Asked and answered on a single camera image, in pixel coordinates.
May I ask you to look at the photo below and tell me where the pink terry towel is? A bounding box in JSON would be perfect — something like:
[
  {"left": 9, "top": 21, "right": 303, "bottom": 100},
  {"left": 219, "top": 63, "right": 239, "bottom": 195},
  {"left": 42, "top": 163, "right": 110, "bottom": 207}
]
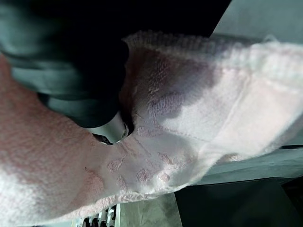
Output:
[{"left": 0, "top": 30, "right": 303, "bottom": 227}]

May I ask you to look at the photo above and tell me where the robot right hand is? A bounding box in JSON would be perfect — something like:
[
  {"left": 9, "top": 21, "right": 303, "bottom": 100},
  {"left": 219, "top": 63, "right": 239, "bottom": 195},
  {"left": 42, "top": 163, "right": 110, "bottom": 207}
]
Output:
[{"left": 0, "top": 0, "right": 232, "bottom": 145}]

